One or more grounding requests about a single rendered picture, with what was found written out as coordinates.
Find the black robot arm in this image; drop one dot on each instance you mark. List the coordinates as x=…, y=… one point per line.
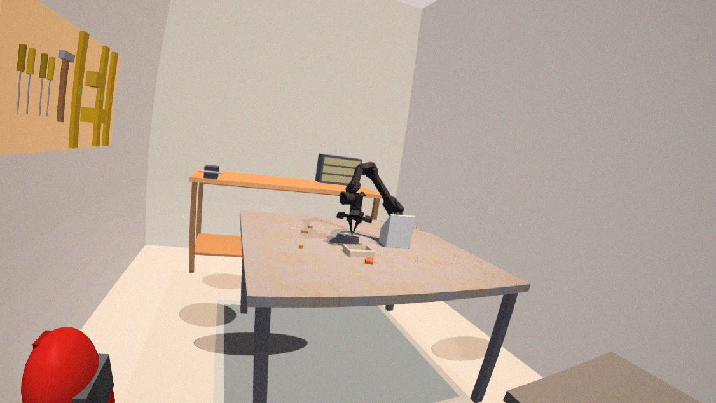
x=391, y=204

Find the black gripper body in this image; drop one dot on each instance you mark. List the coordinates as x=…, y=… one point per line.
x=367, y=219

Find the beige rectangular tray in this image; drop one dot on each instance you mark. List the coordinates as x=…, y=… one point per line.
x=358, y=251

